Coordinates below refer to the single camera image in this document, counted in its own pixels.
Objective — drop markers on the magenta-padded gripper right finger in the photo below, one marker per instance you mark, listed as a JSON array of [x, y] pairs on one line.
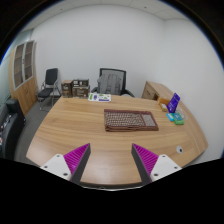
[[163, 165]]

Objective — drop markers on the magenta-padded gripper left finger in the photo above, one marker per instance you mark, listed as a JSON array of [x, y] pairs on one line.
[[60, 165]]

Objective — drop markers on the brown patterned towel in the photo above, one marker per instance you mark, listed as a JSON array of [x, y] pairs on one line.
[[128, 120]]

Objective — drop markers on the green small box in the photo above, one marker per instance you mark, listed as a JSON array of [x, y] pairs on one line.
[[178, 119]]

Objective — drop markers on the teal small box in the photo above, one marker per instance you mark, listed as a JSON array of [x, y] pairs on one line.
[[170, 117]]

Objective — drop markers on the small yellow box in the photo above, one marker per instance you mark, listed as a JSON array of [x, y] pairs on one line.
[[163, 107]]

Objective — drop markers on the black sofa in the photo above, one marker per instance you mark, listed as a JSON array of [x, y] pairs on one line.
[[10, 126]]

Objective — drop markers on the purple standing box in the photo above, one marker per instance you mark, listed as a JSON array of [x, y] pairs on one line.
[[173, 102]]

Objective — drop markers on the orange box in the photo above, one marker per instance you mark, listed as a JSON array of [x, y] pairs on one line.
[[163, 100]]

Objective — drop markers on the low wooden side cabinet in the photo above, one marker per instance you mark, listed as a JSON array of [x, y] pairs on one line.
[[156, 90]]

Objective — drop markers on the white printed sheet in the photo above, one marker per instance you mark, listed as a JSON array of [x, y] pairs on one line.
[[99, 97]]

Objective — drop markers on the wooden cabinet with glass doors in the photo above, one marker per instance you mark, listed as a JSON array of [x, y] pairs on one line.
[[26, 91]]

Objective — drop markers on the flat dark printed box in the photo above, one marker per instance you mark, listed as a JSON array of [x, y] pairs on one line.
[[81, 83]]

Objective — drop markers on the black visitor chair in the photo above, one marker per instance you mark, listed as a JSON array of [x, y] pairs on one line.
[[51, 76]]

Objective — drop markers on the grey backpack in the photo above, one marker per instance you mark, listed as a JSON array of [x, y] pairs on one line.
[[109, 84]]

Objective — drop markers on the black mesh office chair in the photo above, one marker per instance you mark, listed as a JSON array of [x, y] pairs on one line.
[[124, 75]]

